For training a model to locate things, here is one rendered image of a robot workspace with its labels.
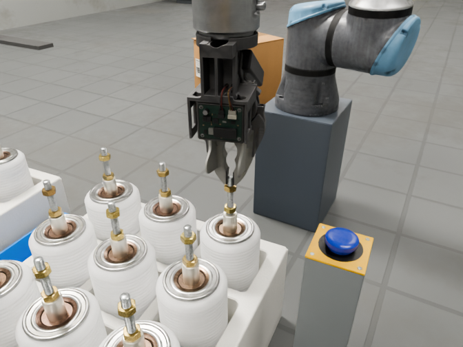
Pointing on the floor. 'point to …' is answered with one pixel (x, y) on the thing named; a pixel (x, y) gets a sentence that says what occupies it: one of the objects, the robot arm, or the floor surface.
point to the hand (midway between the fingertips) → (231, 173)
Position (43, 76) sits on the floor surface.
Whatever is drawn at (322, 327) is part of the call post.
